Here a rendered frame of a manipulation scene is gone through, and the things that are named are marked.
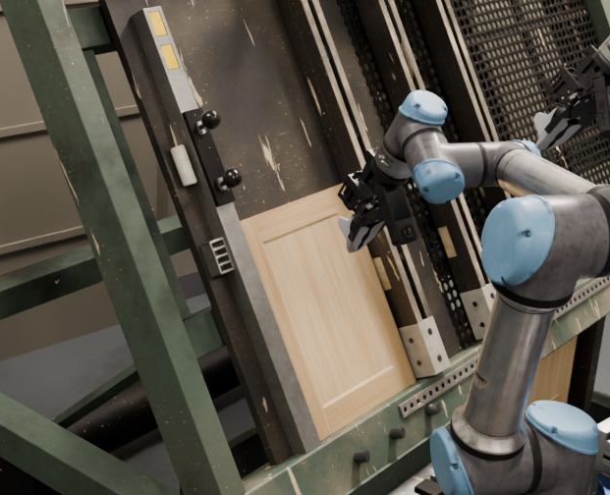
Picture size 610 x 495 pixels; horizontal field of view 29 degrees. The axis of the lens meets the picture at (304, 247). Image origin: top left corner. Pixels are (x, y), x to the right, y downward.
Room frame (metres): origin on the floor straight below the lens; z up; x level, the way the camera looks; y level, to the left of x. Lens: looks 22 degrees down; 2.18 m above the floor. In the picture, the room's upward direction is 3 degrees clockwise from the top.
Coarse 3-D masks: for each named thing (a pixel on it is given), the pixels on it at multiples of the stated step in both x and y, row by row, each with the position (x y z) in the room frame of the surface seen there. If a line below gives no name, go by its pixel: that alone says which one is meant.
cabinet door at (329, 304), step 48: (336, 192) 2.47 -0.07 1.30; (288, 240) 2.30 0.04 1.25; (336, 240) 2.40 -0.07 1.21; (288, 288) 2.23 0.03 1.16; (336, 288) 2.33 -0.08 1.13; (288, 336) 2.16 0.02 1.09; (336, 336) 2.26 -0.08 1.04; (384, 336) 2.35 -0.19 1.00; (336, 384) 2.19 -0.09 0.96; (384, 384) 2.28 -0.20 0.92
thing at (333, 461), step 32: (576, 288) 2.91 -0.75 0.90; (608, 288) 3.03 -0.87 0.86; (576, 320) 2.85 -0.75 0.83; (544, 352) 2.69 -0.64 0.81; (416, 384) 2.32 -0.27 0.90; (384, 416) 2.19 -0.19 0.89; (416, 416) 2.26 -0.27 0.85; (448, 416) 2.33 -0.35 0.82; (320, 448) 2.03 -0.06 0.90; (352, 448) 2.08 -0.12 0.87; (384, 448) 2.15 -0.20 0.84; (256, 480) 1.92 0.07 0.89; (288, 480) 1.93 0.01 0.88; (320, 480) 1.99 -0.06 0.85; (352, 480) 2.04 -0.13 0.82
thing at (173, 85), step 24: (144, 24) 2.30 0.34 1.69; (144, 48) 2.30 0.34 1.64; (168, 72) 2.26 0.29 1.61; (168, 96) 2.26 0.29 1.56; (192, 96) 2.28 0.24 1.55; (192, 144) 2.21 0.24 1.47; (216, 216) 2.17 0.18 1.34; (240, 240) 2.17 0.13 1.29; (240, 264) 2.14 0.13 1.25; (240, 288) 2.13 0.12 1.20; (264, 312) 2.12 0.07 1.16; (264, 336) 2.09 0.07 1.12; (264, 360) 2.08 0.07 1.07; (288, 360) 2.10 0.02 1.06; (288, 384) 2.07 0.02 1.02; (288, 408) 2.04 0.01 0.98; (288, 432) 2.04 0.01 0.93; (312, 432) 2.05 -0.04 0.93
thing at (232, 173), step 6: (228, 174) 2.10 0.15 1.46; (234, 174) 2.10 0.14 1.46; (240, 174) 2.10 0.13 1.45; (216, 180) 2.19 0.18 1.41; (222, 180) 2.19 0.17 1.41; (228, 180) 2.09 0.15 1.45; (234, 180) 2.09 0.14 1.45; (240, 180) 2.10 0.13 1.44; (222, 186) 2.18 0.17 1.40; (228, 186) 2.10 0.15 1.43; (234, 186) 2.09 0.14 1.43
